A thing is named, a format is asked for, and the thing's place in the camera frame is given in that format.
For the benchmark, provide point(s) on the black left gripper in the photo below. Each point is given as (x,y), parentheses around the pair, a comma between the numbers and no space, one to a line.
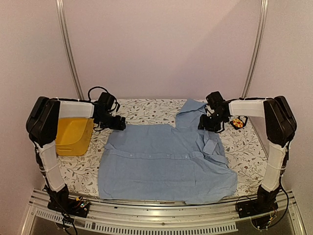
(116,126)

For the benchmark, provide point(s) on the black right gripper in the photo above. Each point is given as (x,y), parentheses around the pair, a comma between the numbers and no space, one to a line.
(204,124)

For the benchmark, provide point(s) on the yellow orange plush flower brooch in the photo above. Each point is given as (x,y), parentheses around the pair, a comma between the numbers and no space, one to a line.
(237,123)

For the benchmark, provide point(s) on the light blue shirt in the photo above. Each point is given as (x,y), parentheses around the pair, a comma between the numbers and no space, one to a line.
(167,163)

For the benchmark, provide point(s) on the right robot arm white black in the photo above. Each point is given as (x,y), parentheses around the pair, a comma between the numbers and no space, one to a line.
(280,125)

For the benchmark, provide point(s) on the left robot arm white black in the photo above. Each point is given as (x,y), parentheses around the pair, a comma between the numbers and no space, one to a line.
(42,125)

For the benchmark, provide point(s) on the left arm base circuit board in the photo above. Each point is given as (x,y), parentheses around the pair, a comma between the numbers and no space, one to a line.
(76,207)

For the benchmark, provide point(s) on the black display box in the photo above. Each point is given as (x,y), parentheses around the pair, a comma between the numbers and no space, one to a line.
(244,119)

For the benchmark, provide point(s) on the floral white tablecloth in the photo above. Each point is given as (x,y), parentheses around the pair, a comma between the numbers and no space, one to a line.
(242,147)

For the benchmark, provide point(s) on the yellow plastic basket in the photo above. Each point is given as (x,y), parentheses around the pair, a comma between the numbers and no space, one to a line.
(73,136)

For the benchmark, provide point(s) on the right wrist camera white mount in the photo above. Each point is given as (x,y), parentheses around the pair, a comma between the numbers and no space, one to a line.
(209,108)

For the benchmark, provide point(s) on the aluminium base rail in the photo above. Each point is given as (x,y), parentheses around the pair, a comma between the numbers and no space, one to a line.
(124,217)

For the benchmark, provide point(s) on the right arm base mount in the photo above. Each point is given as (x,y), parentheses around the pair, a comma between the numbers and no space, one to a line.
(261,210)

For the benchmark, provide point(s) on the left aluminium frame post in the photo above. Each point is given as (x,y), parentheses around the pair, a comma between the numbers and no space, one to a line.
(68,50)

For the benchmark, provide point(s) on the aluminium frame post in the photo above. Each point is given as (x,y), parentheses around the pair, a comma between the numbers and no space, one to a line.
(257,46)
(68,50)

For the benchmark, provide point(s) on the right aluminium frame post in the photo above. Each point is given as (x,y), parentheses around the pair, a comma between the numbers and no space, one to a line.
(257,46)

